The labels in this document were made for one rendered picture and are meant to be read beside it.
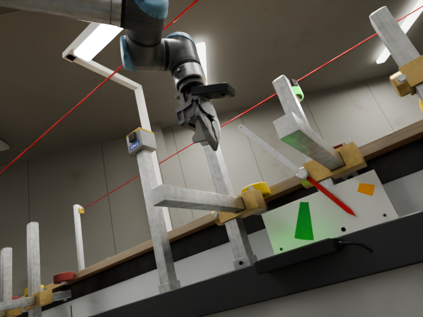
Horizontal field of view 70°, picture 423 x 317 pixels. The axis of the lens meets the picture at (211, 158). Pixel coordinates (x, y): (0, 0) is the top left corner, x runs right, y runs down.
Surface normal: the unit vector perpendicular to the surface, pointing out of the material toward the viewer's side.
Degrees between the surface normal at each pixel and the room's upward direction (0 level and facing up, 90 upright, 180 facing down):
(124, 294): 90
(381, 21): 90
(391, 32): 90
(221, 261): 90
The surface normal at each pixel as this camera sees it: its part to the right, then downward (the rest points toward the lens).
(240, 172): -0.01, -0.40
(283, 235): -0.57, -0.18
